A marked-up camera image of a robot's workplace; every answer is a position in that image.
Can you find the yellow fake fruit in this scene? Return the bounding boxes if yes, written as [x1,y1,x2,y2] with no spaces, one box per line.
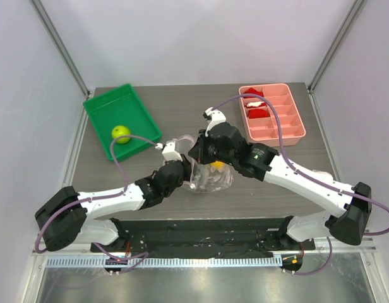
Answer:
[210,161,225,172]

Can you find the clear zip top bag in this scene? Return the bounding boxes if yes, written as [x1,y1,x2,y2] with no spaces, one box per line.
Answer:
[167,134,233,193]

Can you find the green fake fruit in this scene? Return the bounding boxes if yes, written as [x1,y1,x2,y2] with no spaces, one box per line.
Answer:
[111,125,131,145]

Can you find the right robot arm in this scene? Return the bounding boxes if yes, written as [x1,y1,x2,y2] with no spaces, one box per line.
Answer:
[188,122,371,249]

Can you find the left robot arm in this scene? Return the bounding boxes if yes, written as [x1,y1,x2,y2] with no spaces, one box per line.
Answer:
[34,157,191,253]

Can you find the grey fake fish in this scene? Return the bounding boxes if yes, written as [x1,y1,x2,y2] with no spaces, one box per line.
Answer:
[198,164,211,191]

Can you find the red fake food slice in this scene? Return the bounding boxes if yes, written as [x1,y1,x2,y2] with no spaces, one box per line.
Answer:
[248,109,270,119]

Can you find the red fake food piece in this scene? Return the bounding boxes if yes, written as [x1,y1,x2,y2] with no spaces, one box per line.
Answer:
[243,87,264,97]

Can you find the pink compartment tray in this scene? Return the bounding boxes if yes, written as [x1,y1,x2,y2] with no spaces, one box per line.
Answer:
[239,83,306,147]

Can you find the green plastic tray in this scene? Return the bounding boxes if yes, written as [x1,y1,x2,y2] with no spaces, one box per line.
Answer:
[83,84,162,160]

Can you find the white cloth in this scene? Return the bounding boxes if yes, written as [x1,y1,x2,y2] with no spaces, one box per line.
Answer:
[312,170,333,178]

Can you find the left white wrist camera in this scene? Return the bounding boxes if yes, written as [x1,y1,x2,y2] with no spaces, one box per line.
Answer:
[155,140,183,162]

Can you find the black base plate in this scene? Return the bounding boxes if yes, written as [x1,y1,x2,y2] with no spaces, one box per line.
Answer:
[104,218,304,253]

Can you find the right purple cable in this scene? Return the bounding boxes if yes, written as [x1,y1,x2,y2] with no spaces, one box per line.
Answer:
[210,95,389,276]

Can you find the purple cable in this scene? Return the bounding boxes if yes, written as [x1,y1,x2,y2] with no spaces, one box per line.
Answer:
[34,134,164,274]
[210,95,389,276]

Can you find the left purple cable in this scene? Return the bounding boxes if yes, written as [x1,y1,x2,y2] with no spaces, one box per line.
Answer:
[34,134,164,274]

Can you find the aluminium front rail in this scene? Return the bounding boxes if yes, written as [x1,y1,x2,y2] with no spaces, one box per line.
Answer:
[44,238,376,273]

